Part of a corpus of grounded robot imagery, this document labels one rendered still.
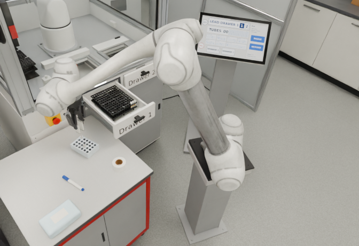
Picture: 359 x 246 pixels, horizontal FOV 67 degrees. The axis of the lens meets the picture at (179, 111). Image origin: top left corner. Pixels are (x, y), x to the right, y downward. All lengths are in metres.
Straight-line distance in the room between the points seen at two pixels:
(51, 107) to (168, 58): 0.53
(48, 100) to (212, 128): 0.65
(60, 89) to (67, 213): 0.54
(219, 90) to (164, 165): 0.81
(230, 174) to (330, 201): 1.59
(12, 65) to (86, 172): 0.61
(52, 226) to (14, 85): 0.66
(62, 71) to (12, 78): 0.28
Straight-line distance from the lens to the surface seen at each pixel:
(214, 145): 1.16
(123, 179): 1.46
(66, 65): 1.28
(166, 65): 0.86
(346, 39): 3.89
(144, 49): 1.11
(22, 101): 1.56
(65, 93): 1.17
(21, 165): 1.64
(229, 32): 2.08
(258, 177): 2.56
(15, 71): 1.47
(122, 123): 1.50
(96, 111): 1.64
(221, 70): 2.22
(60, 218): 1.35
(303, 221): 2.49
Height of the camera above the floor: 1.96
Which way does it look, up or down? 42 degrees down
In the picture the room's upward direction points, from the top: 7 degrees clockwise
